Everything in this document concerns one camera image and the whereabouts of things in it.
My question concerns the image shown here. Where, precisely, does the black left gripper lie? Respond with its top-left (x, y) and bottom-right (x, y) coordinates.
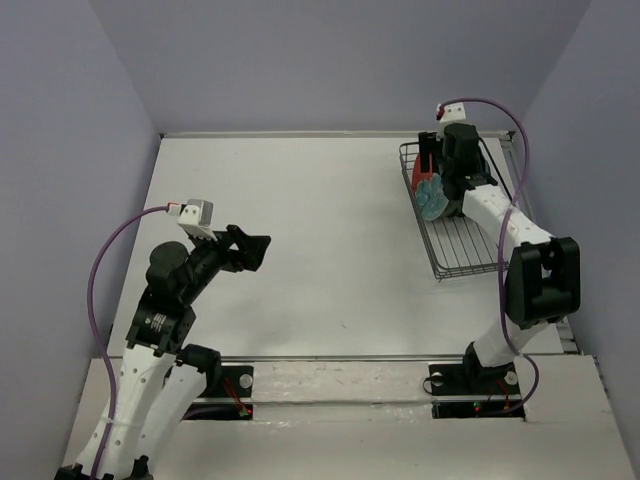
top-left (181, 223), bottom-right (272, 302)

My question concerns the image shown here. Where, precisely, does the red and blue floral plate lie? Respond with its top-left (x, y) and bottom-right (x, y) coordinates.
top-left (411, 154), bottom-right (449, 222)

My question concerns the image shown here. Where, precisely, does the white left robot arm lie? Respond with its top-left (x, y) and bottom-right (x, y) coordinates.
top-left (56, 225), bottom-right (271, 479)

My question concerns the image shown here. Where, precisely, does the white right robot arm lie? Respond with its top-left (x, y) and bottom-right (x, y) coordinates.
top-left (412, 123), bottom-right (581, 396)

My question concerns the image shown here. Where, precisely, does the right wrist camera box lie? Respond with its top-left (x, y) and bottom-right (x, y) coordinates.
top-left (436, 102), bottom-right (467, 141)

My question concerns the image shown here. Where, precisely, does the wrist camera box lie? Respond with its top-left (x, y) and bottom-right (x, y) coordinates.
top-left (436, 102), bottom-right (467, 141)
top-left (177, 199), bottom-right (216, 240)

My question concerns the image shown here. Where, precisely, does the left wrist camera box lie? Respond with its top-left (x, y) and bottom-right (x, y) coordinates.
top-left (177, 199), bottom-right (216, 240)

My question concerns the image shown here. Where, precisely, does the black wire dish rack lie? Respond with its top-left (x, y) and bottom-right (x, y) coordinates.
top-left (399, 141), bottom-right (497, 280)

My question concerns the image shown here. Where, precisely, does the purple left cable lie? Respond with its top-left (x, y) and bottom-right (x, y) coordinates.
top-left (87, 202), bottom-right (184, 480)

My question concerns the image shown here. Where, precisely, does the purple cable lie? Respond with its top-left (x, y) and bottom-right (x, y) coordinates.
top-left (434, 97), bottom-right (541, 415)
top-left (87, 202), bottom-right (184, 480)

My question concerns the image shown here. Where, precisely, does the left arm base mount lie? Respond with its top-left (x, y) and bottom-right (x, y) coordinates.
top-left (183, 365), bottom-right (254, 421)

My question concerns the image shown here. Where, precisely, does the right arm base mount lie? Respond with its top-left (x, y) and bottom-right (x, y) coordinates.
top-left (422, 363), bottom-right (525, 420)

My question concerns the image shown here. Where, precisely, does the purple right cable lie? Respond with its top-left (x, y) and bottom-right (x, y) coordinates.
top-left (434, 97), bottom-right (541, 415)

